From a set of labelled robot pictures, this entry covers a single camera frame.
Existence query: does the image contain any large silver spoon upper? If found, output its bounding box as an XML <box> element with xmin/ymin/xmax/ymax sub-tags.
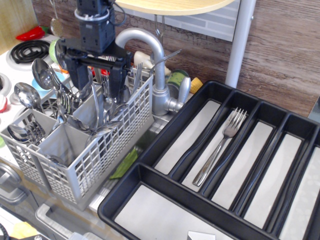
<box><xmin>55</xmin><ymin>37</ymin><xmax>67</xmax><ymax>70</ymax></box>

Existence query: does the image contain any large silver spoon middle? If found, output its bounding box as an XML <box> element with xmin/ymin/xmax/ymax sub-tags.
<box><xmin>31</xmin><ymin>58</ymin><xmax>71</xmax><ymax>94</ymax></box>

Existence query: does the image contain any silver kitchen faucet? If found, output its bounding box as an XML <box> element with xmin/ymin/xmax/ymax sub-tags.
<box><xmin>115</xmin><ymin>28</ymin><xmax>191</xmax><ymax>116</ymax></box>

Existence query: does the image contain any green bowl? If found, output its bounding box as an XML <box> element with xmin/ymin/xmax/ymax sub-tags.
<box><xmin>49</xmin><ymin>38</ymin><xmax>63</xmax><ymax>66</ymax></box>

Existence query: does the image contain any large silver spoon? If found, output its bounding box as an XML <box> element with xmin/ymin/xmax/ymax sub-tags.
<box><xmin>55</xmin><ymin>37</ymin><xmax>67</xmax><ymax>70</ymax></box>
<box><xmin>31</xmin><ymin>58</ymin><xmax>71</xmax><ymax>94</ymax></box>
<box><xmin>14</xmin><ymin>82</ymin><xmax>44</xmax><ymax>113</ymax></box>

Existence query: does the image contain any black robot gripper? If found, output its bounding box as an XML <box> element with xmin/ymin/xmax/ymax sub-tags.
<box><xmin>65</xmin><ymin>0</ymin><xmax>132</xmax><ymax>98</ymax></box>

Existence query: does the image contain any silver spoon centre basket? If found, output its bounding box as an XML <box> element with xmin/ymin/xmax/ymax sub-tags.
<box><xmin>77</xmin><ymin>75</ymin><xmax>93</xmax><ymax>102</ymax></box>

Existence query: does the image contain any black cutlery tray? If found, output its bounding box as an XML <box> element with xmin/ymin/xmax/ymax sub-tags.
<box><xmin>97</xmin><ymin>81</ymin><xmax>320</xmax><ymax>240</ymax></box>

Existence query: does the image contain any light wooden round shelf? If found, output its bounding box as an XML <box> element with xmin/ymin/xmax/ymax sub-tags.
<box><xmin>115</xmin><ymin>0</ymin><xmax>234</xmax><ymax>16</ymax></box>

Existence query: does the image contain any white metal pole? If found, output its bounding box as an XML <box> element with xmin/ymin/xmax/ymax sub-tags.
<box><xmin>225</xmin><ymin>0</ymin><xmax>257</xmax><ymax>88</ymax></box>

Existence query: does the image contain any green toy can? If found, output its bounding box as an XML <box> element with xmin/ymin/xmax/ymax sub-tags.
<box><xmin>167</xmin><ymin>69</ymin><xmax>189</xmax><ymax>87</ymax></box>

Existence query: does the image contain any green toy leaf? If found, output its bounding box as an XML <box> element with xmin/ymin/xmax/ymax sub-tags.
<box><xmin>109</xmin><ymin>148</ymin><xmax>138</xmax><ymax>180</ymax></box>

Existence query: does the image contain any black coil stove burner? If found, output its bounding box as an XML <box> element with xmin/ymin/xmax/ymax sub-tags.
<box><xmin>10</xmin><ymin>40</ymin><xmax>50</xmax><ymax>64</ymax></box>

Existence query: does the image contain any blue bowl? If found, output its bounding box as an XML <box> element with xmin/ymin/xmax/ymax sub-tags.
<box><xmin>31</xmin><ymin>71</ymin><xmax>66</xmax><ymax>98</ymax></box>

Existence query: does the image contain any grey plastic cutlery basket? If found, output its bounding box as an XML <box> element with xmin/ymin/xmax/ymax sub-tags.
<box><xmin>0</xmin><ymin>71</ymin><xmax>154</xmax><ymax>211</ymax></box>

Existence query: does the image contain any silver spoon front left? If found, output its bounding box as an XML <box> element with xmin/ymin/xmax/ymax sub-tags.
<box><xmin>7</xmin><ymin>124</ymin><xmax>32</xmax><ymax>144</ymax></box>

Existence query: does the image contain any red toy chili pepper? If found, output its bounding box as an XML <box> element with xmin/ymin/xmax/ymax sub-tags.
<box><xmin>15</xmin><ymin>25</ymin><xmax>49</xmax><ymax>41</ymax></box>

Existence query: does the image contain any hanging round strainer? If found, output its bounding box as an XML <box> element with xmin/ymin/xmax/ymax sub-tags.
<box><xmin>50</xmin><ymin>0</ymin><xmax>63</xmax><ymax>38</ymax></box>

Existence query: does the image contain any silver fork being moved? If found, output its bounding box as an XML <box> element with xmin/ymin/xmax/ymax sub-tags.
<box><xmin>101</xmin><ymin>75</ymin><xmax>116</xmax><ymax>122</ymax></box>

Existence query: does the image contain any large silver spoon left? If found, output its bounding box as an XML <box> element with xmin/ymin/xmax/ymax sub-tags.
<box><xmin>14</xmin><ymin>82</ymin><xmax>44</xmax><ymax>113</ymax></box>

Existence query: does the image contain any silver fork in tray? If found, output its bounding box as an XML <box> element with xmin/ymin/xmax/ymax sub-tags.
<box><xmin>192</xmin><ymin>108</ymin><xmax>247</xmax><ymax>187</ymax></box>

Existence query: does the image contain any yellow toy corn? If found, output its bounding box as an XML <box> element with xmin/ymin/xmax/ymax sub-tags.
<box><xmin>189</xmin><ymin>77</ymin><xmax>204</xmax><ymax>94</ymax></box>

